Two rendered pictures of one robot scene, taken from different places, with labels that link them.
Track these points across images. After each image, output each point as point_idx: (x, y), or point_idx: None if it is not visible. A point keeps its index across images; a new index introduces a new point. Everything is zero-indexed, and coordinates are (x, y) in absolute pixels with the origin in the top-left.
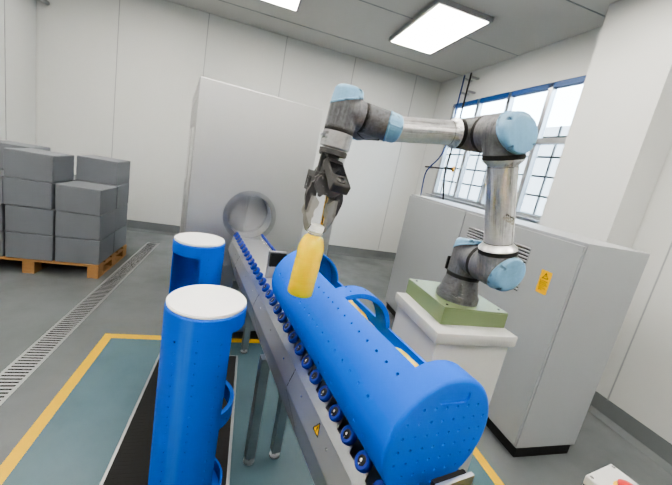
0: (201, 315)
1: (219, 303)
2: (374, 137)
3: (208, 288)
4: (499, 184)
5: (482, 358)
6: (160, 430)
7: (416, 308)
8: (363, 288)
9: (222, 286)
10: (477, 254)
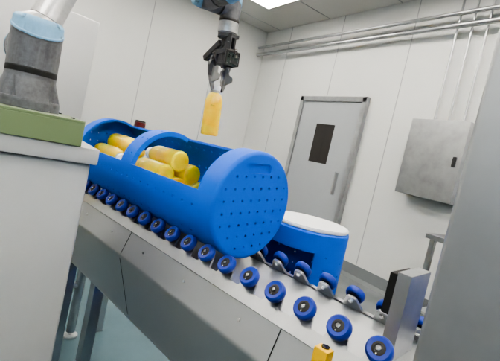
0: (287, 211)
1: (295, 216)
2: (207, 10)
3: (331, 228)
4: None
5: None
6: None
7: (82, 142)
8: (164, 132)
9: (327, 230)
10: None
